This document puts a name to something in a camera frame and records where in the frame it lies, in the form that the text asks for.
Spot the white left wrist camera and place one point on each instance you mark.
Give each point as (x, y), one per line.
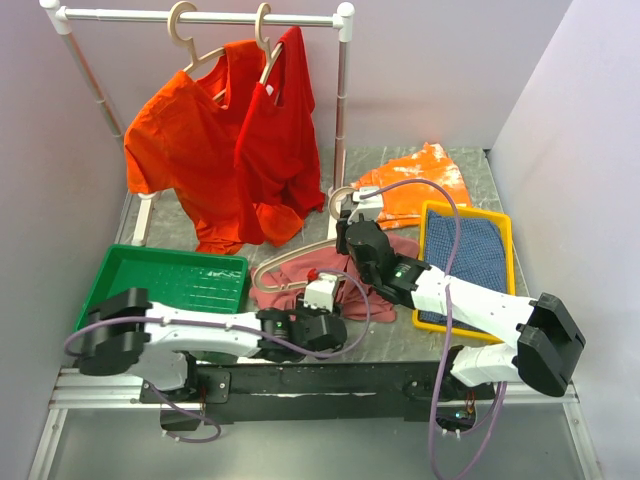
(320, 293)

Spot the orange white patterned shirt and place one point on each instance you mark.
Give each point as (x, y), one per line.
(403, 205)

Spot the aluminium frame rail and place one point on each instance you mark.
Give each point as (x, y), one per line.
(98, 428)

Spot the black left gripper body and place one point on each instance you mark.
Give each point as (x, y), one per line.
(308, 313)

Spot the orange t shirt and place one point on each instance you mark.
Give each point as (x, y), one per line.
(184, 139)

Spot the yellow plastic tray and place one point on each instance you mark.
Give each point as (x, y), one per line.
(502, 221)

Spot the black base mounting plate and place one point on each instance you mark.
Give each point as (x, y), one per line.
(310, 391)

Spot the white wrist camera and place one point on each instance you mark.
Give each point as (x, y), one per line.
(368, 203)
(320, 293)

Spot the green plastic tray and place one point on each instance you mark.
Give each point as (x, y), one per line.
(181, 279)

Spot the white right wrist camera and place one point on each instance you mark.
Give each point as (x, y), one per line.
(368, 203)

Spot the dusty pink t shirt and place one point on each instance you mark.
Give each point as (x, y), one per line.
(347, 295)

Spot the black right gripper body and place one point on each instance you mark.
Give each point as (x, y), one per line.
(365, 276)

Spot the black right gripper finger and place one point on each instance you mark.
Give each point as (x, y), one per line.
(341, 242)
(343, 220)

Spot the red t shirt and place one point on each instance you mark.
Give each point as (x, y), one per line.
(276, 157)

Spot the beige hanger with orange shirt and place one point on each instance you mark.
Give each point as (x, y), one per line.
(196, 61)

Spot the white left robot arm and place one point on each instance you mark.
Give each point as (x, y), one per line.
(129, 333)

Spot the white clothes rack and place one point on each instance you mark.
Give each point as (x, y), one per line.
(342, 21)

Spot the beige hanger with red shirt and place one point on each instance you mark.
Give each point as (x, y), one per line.
(264, 43)

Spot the blue checked shirt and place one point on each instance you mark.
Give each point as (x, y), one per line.
(480, 258)

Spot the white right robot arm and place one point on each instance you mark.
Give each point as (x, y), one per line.
(539, 344)

